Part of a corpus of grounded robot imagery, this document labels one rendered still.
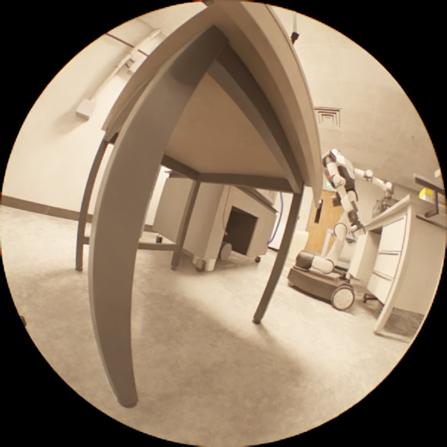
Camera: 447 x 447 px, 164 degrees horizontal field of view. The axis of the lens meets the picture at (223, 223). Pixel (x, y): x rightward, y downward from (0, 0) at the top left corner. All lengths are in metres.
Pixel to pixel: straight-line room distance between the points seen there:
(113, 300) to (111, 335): 0.05
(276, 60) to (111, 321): 0.30
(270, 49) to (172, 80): 0.10
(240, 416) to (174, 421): 0.15
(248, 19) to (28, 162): 1.96
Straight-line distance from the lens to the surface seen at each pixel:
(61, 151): 1.91
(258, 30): 0.18
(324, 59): 2.63
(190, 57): 0.20
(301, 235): 3.56
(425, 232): 1.43
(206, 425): 0.44
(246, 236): 1.63
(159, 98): 0.15
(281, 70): 0.20
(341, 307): 1.40
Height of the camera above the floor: 0.42
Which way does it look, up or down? 1 degrees down
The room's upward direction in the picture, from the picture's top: 16 degrees clockwise
